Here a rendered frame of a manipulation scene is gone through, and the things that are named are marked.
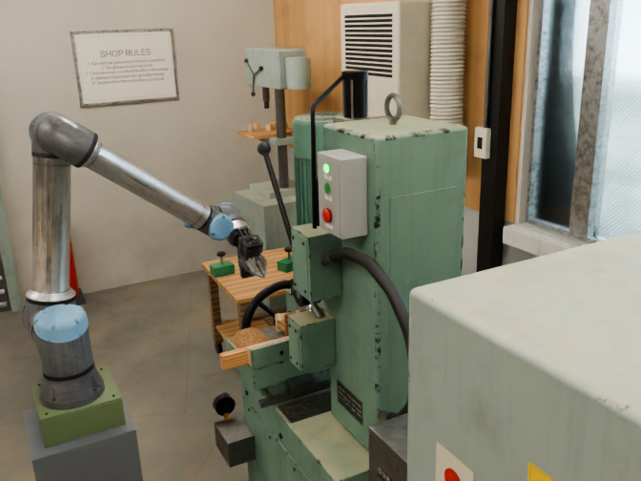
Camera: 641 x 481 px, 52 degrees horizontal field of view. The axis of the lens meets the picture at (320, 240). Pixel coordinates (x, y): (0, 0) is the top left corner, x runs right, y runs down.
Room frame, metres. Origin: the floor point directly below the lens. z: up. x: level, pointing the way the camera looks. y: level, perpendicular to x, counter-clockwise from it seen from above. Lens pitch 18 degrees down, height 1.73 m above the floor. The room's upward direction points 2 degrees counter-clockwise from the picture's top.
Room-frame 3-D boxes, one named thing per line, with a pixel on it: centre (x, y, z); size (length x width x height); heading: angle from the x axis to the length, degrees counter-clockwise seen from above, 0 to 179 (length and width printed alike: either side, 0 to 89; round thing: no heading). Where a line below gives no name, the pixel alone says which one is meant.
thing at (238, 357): (1.61, 0.02, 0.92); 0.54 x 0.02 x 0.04; 117
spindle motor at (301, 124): (1.63, -0.03, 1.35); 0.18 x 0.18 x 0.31
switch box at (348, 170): (1.28, -0.05, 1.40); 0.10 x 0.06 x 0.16; 27
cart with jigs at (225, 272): (3.18, 0.22, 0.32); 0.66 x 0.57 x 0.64; 116
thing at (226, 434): (1.64, 0.27, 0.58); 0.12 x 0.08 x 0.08; 27
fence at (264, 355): (1.62, -0.08, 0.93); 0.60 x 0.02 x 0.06; 117
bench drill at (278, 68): (4.02, 0.21, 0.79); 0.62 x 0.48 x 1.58; 30
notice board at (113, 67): (4.41, 1.21, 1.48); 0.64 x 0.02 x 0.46; 118
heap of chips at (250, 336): (1.62, 0.19, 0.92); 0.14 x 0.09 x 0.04; 27
